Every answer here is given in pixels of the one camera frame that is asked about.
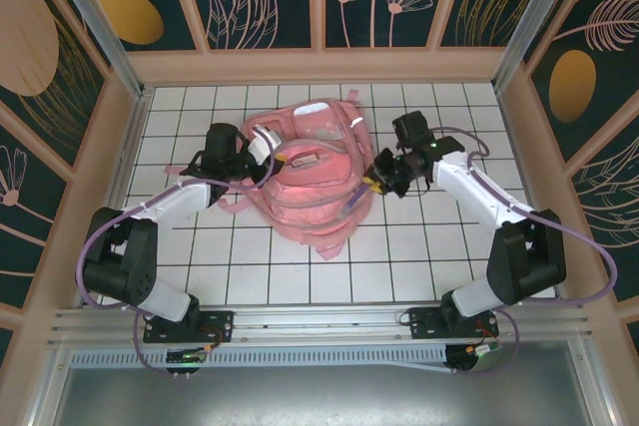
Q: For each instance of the purple pen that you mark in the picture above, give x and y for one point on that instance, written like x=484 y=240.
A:
x=355 y=201

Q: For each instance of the pink student backpack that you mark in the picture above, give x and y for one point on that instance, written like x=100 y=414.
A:
x=309 y=196

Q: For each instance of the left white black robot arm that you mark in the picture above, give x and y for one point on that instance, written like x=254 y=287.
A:
x=120 y=266

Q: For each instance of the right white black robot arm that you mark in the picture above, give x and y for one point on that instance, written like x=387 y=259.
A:
x=524 y=256

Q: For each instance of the grey metal sheet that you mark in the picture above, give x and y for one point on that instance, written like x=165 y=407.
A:
x=319 y=401

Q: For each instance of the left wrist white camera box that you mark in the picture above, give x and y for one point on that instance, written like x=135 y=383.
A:
x=264 y=142

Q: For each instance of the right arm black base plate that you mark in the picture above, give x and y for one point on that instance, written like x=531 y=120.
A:
x=424 y=323

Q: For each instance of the aluminium mounting rail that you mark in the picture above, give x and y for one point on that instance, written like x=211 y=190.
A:
x=319 y=318

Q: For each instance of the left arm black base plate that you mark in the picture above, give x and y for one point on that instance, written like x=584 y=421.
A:
x=214 y=326

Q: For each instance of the aluminium corner post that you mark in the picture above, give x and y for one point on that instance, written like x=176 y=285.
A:
x=541 y=22
x=99 y=22

